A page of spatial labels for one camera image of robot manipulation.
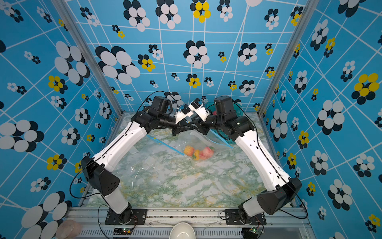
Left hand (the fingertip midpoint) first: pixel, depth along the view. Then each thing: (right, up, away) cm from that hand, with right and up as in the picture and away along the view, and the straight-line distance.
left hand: (194, 125), depth 71 cm
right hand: (0, +3, -3) cm, 4 cm away
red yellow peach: (-4, -15, +15) cm, 22 cm away
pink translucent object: (-60, -49, -2) cm, 77 cm away
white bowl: (-6, -49, -3) cm, 49 cm away
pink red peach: (+4, -17, +11) cm, 20 cm away
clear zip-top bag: (-28, -22, +23) cm, 43 cm away
